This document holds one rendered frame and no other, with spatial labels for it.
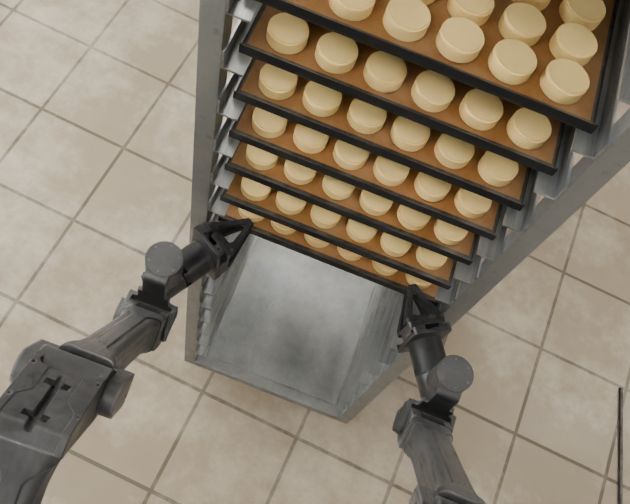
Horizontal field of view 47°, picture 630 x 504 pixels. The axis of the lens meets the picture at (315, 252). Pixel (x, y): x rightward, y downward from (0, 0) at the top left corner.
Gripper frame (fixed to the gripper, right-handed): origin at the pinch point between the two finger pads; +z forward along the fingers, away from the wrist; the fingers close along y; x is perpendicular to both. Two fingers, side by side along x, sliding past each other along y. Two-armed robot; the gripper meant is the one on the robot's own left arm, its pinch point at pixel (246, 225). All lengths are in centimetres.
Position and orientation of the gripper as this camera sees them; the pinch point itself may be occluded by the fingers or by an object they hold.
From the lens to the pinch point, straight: 123.6
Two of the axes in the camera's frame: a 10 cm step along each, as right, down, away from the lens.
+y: 1.8, -4.2, -8.9
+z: 7.4, -5.4, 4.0
